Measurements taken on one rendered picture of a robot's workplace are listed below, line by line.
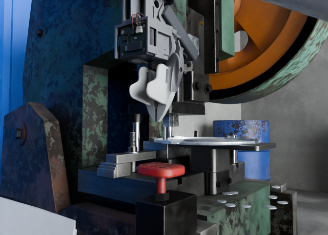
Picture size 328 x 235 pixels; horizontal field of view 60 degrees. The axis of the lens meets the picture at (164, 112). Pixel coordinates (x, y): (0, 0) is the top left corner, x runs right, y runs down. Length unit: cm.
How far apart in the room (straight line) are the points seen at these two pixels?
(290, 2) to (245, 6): 66
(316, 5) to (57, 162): 74
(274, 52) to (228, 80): 20
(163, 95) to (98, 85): 47
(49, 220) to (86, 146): 22
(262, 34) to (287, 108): 301
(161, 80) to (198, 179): 36
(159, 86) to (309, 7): 30
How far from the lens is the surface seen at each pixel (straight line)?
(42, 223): 90
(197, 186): 74
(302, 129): 409
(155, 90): 44
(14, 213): 103
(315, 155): 408
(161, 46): 45
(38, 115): 92
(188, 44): 52
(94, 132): 89
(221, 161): 78
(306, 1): 58
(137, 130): 84
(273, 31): 117
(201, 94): 82
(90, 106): 88
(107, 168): 70
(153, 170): 45
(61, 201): 88
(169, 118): 85
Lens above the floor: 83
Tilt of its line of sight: 3 degrees up
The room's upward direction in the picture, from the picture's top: straight up
